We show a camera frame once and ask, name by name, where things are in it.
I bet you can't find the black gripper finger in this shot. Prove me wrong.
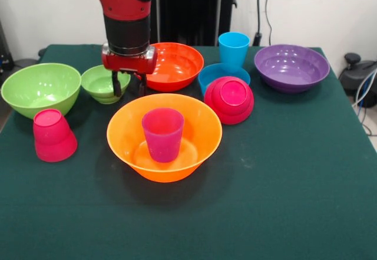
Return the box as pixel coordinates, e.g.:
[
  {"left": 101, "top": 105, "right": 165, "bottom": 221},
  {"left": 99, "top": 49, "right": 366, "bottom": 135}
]
[
  {"left": 111, "top": 70, "right": 123, "bottom": 98},
  {"left": 138, "top": 73, "right": 148, "bottom": 97}
]

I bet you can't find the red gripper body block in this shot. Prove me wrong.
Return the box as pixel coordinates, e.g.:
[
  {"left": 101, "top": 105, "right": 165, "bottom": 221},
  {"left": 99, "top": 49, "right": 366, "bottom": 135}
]
[{"left": 101, "top": 43, "right": 158, "bottom": 75}]

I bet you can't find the small green bowl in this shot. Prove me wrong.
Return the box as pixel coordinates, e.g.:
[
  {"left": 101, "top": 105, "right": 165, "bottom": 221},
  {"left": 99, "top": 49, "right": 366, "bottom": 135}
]
[{"left": 81, "top": 64, "right": 131, "bottom": 105}]

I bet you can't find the red bowl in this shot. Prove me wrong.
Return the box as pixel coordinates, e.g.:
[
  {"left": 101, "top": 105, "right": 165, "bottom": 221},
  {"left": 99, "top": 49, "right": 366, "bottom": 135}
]
[{"left": 145, "top": 42, "right": 204, "bottom": 93}]

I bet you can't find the large orange bowl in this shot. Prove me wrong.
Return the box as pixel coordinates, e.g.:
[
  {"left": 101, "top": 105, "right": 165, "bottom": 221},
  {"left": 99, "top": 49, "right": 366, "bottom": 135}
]
[{"left": 106, "top": 93, "right": 223, "bottom": 183}]

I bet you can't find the purple cup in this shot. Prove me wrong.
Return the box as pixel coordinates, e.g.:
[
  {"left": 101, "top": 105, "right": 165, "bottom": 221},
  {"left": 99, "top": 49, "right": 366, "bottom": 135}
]
[{"left": 141, "top": 108, "right": 185, "bottom": 163}]

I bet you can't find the pink cup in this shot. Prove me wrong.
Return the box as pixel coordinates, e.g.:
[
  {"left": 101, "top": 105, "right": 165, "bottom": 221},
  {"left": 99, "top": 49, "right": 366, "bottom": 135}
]
[{"left": 32, "top": 108, "right": 78, "bottom": 163}]

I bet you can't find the pink bowl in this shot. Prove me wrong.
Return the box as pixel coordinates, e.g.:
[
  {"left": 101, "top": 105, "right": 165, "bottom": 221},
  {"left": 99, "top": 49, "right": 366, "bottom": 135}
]
[{"left": 203, "top": 75, "right": 255, "bottom": 125}]

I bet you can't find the blue bowl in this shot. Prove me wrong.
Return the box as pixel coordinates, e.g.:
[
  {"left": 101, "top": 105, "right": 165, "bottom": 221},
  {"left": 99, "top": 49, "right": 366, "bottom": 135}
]
[{"left": 197, "top": 62, "right": 252, "bottom": 96}]

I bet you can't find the large green bowl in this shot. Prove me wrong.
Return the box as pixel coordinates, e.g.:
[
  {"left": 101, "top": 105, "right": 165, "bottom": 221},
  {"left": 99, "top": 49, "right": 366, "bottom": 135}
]
[{"left": 1, "top": 62, "right": 82, "bottom": 120}]

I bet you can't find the blue cup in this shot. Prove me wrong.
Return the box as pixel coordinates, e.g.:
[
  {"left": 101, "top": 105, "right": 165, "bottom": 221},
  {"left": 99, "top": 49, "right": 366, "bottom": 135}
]
[{"left": 217, "top": 32, "right": 251, "bottom": 73}]

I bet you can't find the black equipment box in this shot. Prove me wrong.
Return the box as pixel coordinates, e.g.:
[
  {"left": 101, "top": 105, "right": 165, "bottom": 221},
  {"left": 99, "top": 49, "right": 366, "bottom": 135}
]
[{"left": 0, "top": 21, "right": 14, "bottom": 72}]

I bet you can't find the dark green tablecloth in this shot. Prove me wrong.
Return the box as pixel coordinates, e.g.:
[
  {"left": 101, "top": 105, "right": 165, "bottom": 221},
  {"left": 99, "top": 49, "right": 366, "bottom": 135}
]
[{"left": 0, "top": 44, "right": 377, "bottom": 260}]

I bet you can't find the purple bowl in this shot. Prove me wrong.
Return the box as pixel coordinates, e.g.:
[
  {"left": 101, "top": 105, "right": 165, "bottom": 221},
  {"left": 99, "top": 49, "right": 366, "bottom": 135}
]
[{"left": 254, "top": 44, "right": 330, "bottom": 94}]

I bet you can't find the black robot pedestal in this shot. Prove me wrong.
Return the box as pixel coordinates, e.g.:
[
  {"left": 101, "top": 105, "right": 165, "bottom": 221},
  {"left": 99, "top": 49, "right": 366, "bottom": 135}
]
[{"left": 148, "top": 0, "right": 239, "bottom": 47}]

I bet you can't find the black cable with plug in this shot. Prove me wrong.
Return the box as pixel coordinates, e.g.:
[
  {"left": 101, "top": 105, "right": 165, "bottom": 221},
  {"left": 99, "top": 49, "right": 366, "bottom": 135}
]
[{"left": 253, "top": 0, "right": 263, "bottom": 47}]

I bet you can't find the thin black wall cable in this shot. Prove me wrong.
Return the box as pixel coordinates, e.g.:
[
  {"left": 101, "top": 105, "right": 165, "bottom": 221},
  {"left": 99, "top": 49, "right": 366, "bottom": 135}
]
[{"left": 264, "top": 0, "right": 283, "bottom": 50}]

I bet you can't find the blue white cable bundle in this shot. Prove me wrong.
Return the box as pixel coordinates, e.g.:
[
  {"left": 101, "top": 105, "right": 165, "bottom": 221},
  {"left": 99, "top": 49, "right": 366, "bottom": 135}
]
[{"left": 352, "top": 71, "right": 377, "bottom": 137}]

